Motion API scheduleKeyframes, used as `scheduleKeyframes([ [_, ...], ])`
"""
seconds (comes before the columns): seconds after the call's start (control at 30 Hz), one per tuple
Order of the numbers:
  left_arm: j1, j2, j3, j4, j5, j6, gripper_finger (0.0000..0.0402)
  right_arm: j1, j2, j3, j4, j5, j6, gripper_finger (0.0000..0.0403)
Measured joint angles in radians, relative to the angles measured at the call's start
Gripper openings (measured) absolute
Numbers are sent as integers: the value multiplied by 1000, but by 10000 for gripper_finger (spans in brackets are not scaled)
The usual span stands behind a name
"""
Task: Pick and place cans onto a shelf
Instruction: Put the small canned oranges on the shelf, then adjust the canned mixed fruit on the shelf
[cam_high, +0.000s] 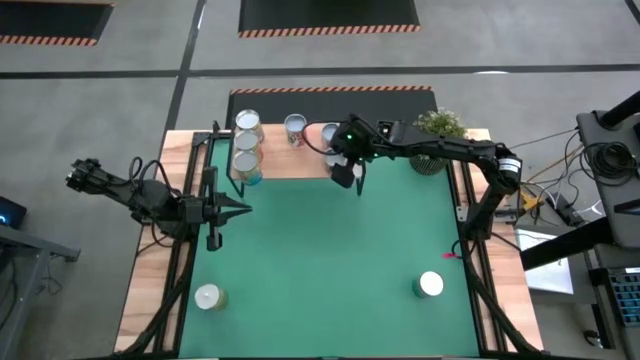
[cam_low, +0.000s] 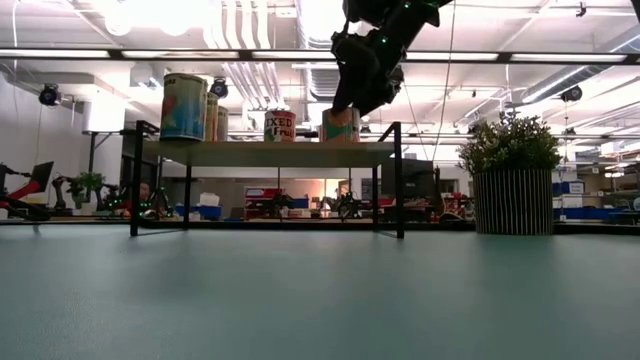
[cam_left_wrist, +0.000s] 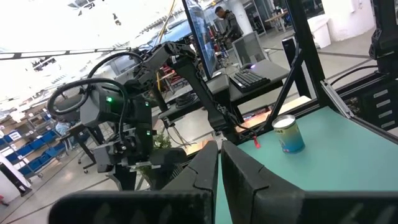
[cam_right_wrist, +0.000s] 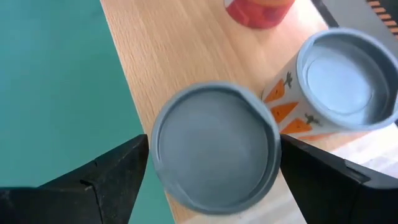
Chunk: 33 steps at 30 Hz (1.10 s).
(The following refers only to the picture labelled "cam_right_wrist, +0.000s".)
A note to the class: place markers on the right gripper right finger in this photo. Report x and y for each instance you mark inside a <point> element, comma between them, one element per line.
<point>342,199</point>

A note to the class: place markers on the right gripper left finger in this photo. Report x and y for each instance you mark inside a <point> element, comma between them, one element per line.
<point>77,199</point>

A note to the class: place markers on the carrot print tin can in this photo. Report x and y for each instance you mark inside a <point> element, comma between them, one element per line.
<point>342,77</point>

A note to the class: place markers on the mixed fruit label tin can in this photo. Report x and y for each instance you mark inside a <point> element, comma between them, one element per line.
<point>214,149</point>

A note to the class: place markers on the pineapple label tin can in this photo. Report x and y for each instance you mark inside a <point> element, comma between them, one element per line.
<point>258,14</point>

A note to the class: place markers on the green table mat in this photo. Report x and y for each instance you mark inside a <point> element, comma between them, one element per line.
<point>46,77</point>

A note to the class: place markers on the black floor mat striped edge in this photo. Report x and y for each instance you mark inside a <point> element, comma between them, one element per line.
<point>384,15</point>

